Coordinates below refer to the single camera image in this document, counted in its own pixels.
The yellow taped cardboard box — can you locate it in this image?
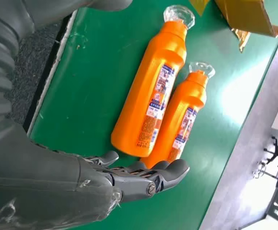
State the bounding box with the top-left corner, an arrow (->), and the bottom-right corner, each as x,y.
190,0 -> 278,53

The black wheeled chair base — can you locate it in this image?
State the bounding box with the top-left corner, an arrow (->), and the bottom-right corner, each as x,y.
252,136 -> 278,189

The green table mat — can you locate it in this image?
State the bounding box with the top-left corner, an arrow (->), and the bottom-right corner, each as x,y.
27,0 -> 278,230

